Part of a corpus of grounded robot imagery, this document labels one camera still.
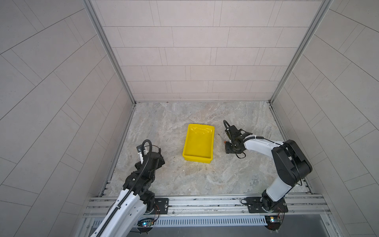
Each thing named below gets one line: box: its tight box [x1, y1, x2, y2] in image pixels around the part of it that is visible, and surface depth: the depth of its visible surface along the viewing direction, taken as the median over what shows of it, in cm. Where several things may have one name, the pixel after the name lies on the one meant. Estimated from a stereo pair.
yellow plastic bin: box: [182, 123, 216, 164], surface depth 91 cm
